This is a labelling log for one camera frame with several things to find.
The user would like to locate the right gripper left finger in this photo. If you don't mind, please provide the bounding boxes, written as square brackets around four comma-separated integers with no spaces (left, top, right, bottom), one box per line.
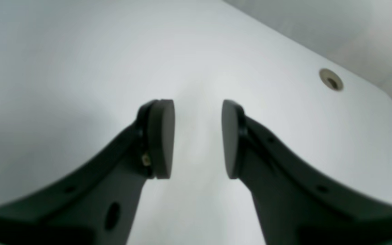
[0,99,175,245]

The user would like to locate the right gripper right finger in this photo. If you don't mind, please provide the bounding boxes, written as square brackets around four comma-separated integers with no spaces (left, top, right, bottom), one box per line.
[221,100,392,245]

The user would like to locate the right table cable grommet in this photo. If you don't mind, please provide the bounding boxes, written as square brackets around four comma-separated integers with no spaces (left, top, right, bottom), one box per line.
[319,68,344,92]

